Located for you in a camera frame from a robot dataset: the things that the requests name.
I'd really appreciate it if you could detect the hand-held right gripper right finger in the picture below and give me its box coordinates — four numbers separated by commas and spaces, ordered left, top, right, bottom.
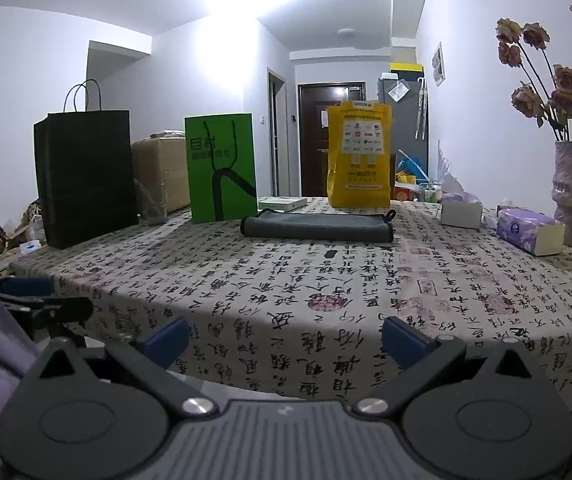
353, 315, 550, 418

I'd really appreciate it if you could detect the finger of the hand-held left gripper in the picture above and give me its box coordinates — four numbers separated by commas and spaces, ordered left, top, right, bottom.
0, 294, 94, 350
0, 276, 55, 297

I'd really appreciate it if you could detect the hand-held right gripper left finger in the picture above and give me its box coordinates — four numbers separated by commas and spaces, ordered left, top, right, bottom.
24, 316, 219, 418

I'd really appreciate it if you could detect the grey fabric pouch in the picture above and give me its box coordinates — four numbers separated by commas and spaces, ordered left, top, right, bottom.
240, 208, 397, 244

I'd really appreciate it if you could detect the pile of floor clutter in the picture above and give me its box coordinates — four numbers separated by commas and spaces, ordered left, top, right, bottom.
0, 199, 47, 277

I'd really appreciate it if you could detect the black paper bag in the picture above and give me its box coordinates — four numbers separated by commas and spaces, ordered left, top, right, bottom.
33, 79, 140, 251

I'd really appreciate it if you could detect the calligraphy printed tablecloth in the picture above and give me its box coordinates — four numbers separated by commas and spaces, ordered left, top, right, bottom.
8, 195, 572, 413

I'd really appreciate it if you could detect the clear glass cup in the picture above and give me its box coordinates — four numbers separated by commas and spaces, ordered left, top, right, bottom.
138, 180, 169, 226

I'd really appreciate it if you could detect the white tissue box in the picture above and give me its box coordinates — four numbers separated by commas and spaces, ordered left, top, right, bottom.
439, 180, 485, 231

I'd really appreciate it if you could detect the green paper bag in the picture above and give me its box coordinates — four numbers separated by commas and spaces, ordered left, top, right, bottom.
184, 112, 259, 224

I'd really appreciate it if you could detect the red snack box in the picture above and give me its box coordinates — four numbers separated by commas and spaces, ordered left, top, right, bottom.
395, 184, 423, 204

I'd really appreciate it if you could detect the yellow printed bag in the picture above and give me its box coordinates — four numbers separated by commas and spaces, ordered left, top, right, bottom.
326, 101, 393, 209

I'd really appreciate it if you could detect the purple tissue pack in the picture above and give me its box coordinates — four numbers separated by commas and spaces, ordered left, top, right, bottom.
495, 207, 566, 257

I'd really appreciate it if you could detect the brown cardboard box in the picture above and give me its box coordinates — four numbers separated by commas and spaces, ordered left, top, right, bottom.
130, 130, 191, 217

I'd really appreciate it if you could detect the blue plastic bag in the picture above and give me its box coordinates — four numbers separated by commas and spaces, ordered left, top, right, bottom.
396, 155, 427, 182

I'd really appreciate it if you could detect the flat white box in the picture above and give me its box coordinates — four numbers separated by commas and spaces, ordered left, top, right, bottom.
257, 196, 309, 212

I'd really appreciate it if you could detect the grey refrigerator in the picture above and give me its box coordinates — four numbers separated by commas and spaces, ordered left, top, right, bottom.
376, 75, 430, 182

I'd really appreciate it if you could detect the dark brown door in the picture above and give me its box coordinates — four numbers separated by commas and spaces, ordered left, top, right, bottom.
297, 81, 367, 198

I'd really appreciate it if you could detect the yellow and black box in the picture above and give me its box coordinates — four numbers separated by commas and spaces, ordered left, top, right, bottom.
389, 61, 425, 81

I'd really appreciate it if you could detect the dried roses bunch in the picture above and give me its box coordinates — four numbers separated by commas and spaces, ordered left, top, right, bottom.
494, 0, 572, 149

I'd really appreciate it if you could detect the interior door frame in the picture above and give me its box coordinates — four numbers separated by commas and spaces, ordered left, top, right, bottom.
267, 66, 287, 197

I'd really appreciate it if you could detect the framed wall picture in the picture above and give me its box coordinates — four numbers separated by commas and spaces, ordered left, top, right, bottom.
431, 41, 447, 85

